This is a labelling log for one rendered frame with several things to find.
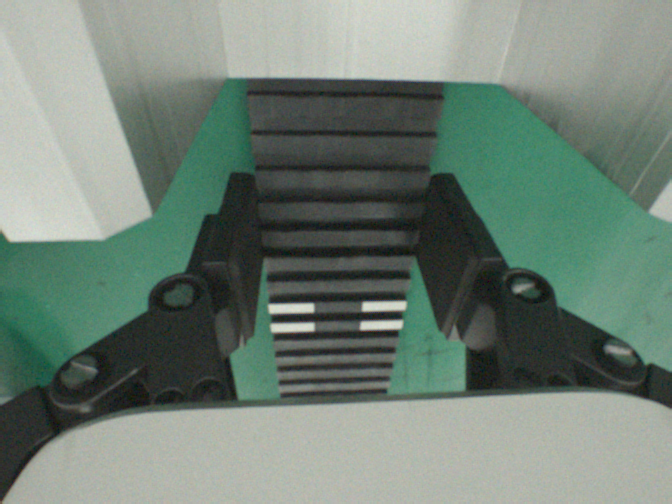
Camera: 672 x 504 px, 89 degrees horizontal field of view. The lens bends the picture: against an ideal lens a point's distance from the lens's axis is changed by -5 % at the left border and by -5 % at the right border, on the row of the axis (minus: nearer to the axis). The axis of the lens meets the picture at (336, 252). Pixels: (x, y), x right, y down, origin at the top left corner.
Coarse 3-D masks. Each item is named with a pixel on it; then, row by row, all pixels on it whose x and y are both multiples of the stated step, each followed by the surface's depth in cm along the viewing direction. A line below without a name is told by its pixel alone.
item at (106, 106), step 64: (0, 0) 2; (64, 0) 2; (128, 0) 2; (192, 0) 4; (256, 0) 5; (320, 0) 5; (384, 0) 5; (448, 0) 5; (512, 0) 5; (576, 0) 4; (640, 0) 3; (0, 64) 2; (64, 64) 2; (128, 64) 3; (192, 64) 4; (256, 64) 6; (320, 64) 6; (384, 64) 6; (448, 64) 6; (512, 64) 5; (576, 64) 4; (640, 64) 3; (0, 128) 2; (64, 128) 2; (128, 128) 3; (192, 128) 4; (576, 128) 4; (640, 128) 3; (0, 192) 2; (64, 192) 2; (128, 192) 3; (640, 192) 3
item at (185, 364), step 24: (168, 288) 7; (192, 288) 7; (168, 312) 7; (192, 312) 7; (168, 336) 6; (192, 336) 6; (216, 336) 6; (168, 360) 6; (192, 360) 6; (216, 360) 6; (168, 384) 6; (192, 384) 6; (216, 384) 6
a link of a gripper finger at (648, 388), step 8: (648, 368) 7; (656, 368) 7; (576, 376) 7; (584, 376) 7; (648, 376) 7; (656, 376) 7; (664, 376) 7; (584, 384) 7; (592, 384) 7; (600, 384) 7; (640, 384) 7; (648, 384) 7; (656, 384) 7; (664, 384) 7; (624, 392) 7; (632, 392) 7; (640, 392) 7; (648, 392) 7; (656, 392) 7; (664, 392) 7; (656, 400) 7; (664, 400) 7
